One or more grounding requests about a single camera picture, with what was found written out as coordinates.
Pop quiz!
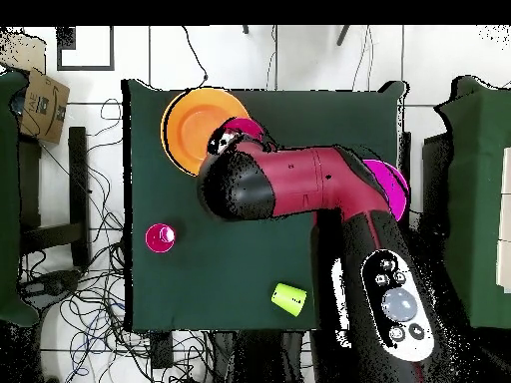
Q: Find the red plastic cup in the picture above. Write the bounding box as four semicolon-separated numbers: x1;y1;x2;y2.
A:
144;222;178;254

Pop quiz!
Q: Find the small red plastic bowl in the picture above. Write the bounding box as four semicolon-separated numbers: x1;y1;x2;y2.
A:
221;117;265;143

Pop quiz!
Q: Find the plain cardboard box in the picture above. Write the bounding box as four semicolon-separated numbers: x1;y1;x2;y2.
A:
0;31;49;75

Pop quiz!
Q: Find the black square frame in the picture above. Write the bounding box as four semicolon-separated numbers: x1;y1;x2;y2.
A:
56;26;116;72

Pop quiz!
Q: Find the green cloth covered side table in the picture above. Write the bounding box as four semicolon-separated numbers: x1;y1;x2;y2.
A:
433;75;511;330
0;70;41;329

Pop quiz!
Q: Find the black floor cable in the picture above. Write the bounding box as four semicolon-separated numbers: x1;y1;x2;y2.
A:
181;26;210;90

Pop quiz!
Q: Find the tangle of cables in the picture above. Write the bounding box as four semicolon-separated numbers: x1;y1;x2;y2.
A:
17;97;213;383

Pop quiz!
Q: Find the dark green tablecloth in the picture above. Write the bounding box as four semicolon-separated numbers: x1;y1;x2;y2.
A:
121;78;408;332

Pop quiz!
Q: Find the large pink plastic bowl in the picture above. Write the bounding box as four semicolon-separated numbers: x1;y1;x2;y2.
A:
362;159;411;222

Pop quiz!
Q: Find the printed cardboard box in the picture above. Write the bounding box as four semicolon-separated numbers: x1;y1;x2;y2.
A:
18;68;72;146

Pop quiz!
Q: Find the green plastic cup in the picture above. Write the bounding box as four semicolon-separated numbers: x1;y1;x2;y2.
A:
270;282;307;317

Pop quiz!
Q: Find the large orange plastic bowl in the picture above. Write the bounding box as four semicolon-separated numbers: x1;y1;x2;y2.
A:
160;86;251;177

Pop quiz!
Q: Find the black computer tower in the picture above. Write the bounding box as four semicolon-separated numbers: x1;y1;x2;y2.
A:
421;132;454;234

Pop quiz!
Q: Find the dark wooden stool frame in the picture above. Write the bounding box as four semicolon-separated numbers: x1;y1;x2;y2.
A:
17;126;91;268
398;131;412;177

